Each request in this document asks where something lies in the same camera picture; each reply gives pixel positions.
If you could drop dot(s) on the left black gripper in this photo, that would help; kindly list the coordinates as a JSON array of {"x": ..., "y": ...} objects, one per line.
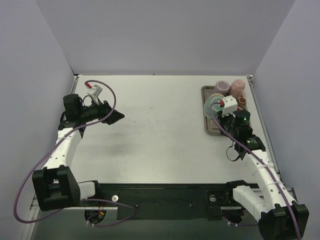
[{"x": 107, "y": 112}]

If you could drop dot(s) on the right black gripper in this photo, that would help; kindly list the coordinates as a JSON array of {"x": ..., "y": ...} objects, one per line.
[{"x": 225, "y": 121}]

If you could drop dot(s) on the green speckled mug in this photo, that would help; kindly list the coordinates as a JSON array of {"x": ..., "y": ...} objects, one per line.
[{"x": 212, "y": 106}]

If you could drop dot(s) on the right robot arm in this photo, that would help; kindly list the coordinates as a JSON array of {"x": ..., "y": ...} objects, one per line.
[{"x": 279, "y": 216}]

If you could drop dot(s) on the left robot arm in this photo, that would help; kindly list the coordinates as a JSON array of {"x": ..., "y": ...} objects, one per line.
[{"x": 55, "y": 185}]

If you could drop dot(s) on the beige round mug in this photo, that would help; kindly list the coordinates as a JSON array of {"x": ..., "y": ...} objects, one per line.
[{"x": 217, "y": 95}]

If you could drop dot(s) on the purple mug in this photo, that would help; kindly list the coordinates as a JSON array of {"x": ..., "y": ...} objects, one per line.
[{"x": 222, "y": 87}]

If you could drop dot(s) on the pink faceted mug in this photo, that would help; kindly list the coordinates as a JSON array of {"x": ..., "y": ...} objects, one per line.
[{"x": 236, "y": 88}]

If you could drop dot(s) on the metal tray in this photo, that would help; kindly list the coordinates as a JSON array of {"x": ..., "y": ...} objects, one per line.
[{"x": 212, "y": 126}]

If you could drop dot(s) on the small brown cup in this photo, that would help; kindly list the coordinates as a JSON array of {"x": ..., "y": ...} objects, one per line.
[{"x": 242, "y": 102}]

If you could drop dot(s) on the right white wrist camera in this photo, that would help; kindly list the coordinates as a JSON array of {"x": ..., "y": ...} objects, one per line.
[{"x": 230, "y": 105}]

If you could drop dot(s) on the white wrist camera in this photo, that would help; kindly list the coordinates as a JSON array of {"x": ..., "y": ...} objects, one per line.
[
  {"x": 94, "y": 91},
  {"x": 230, "y": 105}
]

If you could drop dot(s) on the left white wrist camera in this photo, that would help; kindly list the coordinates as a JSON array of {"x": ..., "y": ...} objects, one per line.
[{"x": 94, "y": 91}]

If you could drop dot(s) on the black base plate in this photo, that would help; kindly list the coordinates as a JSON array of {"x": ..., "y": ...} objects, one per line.
[{"x": 168, "y": 201}]

